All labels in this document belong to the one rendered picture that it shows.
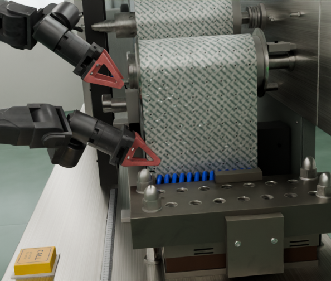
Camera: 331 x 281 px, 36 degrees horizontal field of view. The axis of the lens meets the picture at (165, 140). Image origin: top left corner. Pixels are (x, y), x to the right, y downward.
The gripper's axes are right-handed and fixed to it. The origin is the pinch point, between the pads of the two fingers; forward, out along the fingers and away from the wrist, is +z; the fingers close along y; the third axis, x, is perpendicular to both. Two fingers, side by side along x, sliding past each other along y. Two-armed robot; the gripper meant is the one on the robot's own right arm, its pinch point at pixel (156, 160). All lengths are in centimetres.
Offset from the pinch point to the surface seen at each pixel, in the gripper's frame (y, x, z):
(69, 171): -48, -27, -14
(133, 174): -7.8, -7.1, -1.8
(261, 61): -0.4, 28.0, 10.0
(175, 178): 3.5, -0.8, 4.6
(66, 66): -556, -83, -57
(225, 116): 0.3, 14.8, 8.7
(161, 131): 0.2, 6.2, -1.8
